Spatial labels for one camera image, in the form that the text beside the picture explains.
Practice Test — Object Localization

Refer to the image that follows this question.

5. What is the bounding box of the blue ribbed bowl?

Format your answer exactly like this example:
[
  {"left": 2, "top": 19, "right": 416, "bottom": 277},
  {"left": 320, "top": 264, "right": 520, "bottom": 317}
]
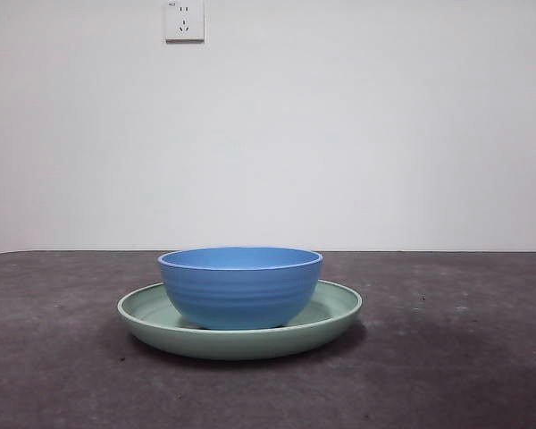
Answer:
[{"left": 156, "top": 246, "right": 325, "bottom": 331}]

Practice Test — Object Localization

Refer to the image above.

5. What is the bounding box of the green round plate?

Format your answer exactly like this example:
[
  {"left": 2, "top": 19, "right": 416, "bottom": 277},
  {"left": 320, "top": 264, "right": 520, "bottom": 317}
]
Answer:
[{"left": 117, "top": 279, "right": 364, "bottom": 361}]

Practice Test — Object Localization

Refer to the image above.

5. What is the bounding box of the white wall socket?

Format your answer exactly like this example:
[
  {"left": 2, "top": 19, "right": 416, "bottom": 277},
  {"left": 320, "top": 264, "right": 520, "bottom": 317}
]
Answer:
[{"left": 163, "top": 0, "right": 205, "bottom": 45}]

